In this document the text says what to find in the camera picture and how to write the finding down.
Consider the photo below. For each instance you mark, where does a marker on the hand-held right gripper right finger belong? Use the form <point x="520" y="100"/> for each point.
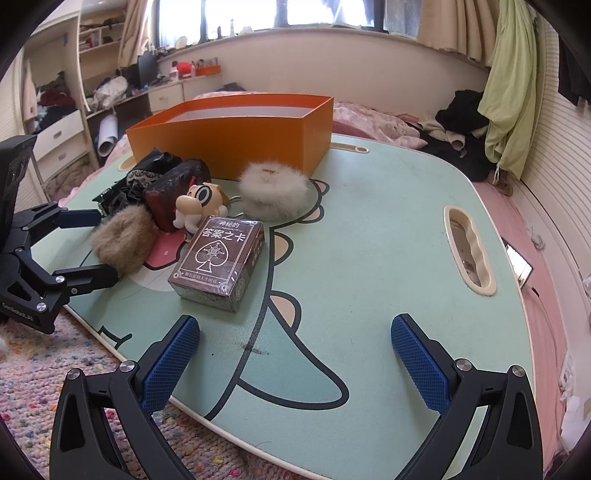
<point x="420" y="364"/>

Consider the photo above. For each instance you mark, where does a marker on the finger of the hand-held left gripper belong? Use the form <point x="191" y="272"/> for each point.
<point x="87" y="279"/>
<point x="78" y="219"/>

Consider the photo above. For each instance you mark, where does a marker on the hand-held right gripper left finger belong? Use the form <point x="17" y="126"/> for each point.
<point x="171" y="364"/>

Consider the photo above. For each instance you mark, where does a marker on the brown fluffy scrunchie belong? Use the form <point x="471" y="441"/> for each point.
<point x="122" y="240"/>

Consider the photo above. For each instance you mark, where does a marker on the black lace cloth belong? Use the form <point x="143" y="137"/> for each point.
<point x="152" y="166"/>

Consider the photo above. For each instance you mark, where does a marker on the dark red pouch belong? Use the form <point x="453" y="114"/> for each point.
<point x="168" y="187"/>

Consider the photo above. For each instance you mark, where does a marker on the dark playing card box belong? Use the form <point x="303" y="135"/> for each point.
<point x="217" y="258"/>

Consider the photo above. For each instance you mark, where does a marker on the orange cardboard box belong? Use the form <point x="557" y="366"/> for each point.
<point x="258" y="138"/>

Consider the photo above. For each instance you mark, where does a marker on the white fluffy scrunchie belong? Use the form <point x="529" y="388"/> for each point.
<point x="288" y="194"/>

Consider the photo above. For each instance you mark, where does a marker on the green cartoon printed desktop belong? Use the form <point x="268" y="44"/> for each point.
<point x="369" y="277"/>

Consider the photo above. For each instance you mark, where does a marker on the cream drawer cabinet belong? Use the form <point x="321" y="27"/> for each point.
<point x="60" y="134"/>

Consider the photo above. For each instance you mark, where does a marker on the white rolled paper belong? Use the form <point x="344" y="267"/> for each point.
<point x="107" y="136"/>

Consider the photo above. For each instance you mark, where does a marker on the white crumpled bag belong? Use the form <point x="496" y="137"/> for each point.
<point x="111" y="91"/>

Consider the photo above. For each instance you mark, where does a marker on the black smartphone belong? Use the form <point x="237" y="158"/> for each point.
<point x="519" y="265"/>

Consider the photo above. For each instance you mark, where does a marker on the cream desk with drawers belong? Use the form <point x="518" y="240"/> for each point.
<point x="171" y="97"/>

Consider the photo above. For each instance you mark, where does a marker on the black computer monitor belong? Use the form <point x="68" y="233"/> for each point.
<point x="147" y="71"/>

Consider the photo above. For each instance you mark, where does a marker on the cream bookshelf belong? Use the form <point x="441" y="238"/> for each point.
<point x="99" y="46"/>

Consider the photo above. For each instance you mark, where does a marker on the red container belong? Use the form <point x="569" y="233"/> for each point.
<point x="187" y="70"/>

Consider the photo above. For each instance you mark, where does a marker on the beige curtain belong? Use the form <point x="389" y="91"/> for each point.
<point x="457" y="27"/>
<point x="136" y="32"/>

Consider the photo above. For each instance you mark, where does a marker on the brown slipper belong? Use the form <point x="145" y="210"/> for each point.
<point x="502" y="187"/>

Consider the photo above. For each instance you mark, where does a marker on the orange desk organizer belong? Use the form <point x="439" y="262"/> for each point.
<point x="207" y="70"/>

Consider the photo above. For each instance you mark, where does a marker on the pile of black clothes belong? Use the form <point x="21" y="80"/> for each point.
<point x="461" y="138"/>

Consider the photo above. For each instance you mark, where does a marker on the pink floral quilt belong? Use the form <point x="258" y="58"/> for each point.
<point x="369" y="120"/>

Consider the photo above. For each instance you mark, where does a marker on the light green hanging garment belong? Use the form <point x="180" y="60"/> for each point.
<point x="508" y="92"/>

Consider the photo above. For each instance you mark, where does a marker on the dark hanging garment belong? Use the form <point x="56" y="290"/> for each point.
<point x="575" y="69"/>

